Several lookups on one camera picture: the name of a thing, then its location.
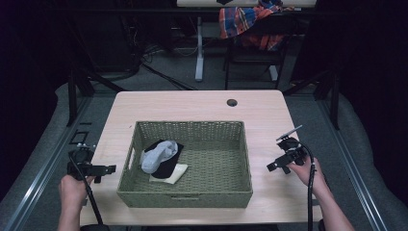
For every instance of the person's left hand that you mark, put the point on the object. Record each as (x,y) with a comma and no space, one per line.
(72,191)

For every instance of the plaid cloth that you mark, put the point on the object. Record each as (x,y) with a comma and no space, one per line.
(240,19)

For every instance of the black sock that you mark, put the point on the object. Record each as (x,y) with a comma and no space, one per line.
(168,166)

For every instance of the black metal stand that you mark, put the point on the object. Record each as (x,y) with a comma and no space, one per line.
(72,96)
(333,96)

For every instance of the green woven basket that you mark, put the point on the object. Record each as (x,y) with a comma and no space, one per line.
(218,166)

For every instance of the black chair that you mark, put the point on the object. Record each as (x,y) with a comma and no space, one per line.
(256,54)

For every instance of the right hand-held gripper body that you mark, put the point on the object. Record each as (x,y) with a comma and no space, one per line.
(292,149)

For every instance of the cream sock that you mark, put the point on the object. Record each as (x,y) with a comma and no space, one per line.
(176,174)

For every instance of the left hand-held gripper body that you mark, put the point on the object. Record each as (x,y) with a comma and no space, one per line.
(84,163)

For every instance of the white desk leg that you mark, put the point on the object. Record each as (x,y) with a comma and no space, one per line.
(199,48)
(273,73)

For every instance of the person's right hand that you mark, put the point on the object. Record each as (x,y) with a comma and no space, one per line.
(304,173)

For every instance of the grey sock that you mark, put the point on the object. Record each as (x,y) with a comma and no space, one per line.
(157,157)

